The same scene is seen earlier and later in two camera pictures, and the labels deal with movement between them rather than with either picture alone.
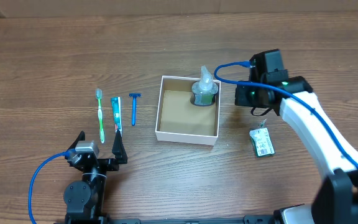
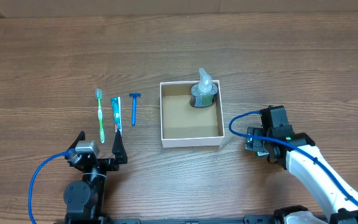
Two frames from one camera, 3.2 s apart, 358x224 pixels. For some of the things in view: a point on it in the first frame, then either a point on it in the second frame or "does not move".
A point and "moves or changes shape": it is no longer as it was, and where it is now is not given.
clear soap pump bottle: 204,90 does not move
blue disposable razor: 134,96 does not move
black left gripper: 101,163 does not move
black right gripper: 242,96 -> 253,143
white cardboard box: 188,111 moves or changes shape
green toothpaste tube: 116,106 does not move
